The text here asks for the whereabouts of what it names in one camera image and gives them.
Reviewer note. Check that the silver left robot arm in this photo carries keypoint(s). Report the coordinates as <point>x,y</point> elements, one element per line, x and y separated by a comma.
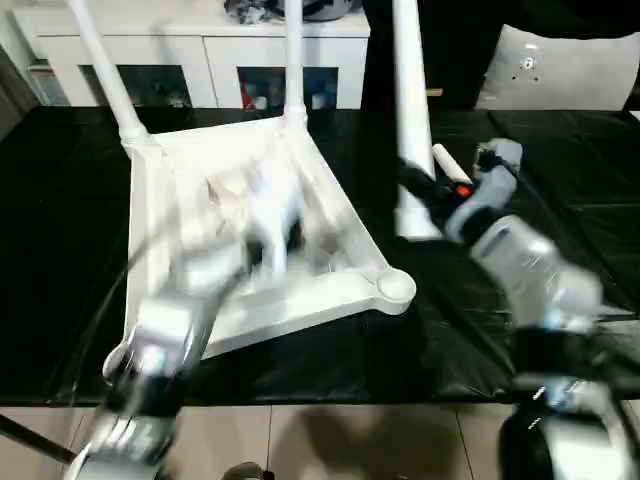
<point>155,340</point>

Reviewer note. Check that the white plastic table leg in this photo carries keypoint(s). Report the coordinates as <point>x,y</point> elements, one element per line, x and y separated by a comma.
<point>294,65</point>
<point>110,85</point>
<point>450,165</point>
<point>412,100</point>

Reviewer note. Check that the black work mat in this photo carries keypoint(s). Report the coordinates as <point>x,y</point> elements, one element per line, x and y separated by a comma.
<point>550,275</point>

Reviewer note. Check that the grey cushion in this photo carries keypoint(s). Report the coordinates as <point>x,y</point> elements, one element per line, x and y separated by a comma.
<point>560,70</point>

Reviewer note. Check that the white sideboard with glass doors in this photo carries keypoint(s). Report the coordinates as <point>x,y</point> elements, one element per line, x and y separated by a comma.
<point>200,45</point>

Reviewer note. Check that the grey-brown curtain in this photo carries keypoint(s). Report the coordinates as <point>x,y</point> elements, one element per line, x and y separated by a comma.
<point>12,95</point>

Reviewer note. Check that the dark clutter pile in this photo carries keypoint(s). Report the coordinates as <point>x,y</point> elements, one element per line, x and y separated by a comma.
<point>250,11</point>

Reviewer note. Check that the white plastic table top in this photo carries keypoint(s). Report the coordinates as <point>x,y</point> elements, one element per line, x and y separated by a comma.
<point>325,290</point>

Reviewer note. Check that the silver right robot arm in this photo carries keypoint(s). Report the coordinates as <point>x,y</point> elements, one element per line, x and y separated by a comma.
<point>540,280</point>

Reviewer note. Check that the grey rounded bag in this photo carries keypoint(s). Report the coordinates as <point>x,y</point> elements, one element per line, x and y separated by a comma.
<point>330,7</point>

